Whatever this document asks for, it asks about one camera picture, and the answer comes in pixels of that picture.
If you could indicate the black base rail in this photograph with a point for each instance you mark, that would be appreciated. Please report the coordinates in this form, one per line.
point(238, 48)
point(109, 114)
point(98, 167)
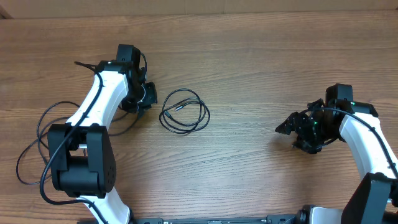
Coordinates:
point(270, 219)

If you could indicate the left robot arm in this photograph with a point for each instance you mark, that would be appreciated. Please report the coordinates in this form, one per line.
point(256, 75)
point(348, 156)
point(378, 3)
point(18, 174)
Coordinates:
point(82, 162)

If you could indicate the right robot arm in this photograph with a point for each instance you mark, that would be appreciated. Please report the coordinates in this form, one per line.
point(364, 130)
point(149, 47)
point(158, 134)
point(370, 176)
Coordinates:
point(339, 117)

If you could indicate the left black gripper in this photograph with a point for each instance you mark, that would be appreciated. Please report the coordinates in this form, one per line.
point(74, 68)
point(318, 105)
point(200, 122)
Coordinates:
point(152, 97)

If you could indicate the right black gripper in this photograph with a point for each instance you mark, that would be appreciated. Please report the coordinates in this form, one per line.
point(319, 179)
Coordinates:
point(295, 122)

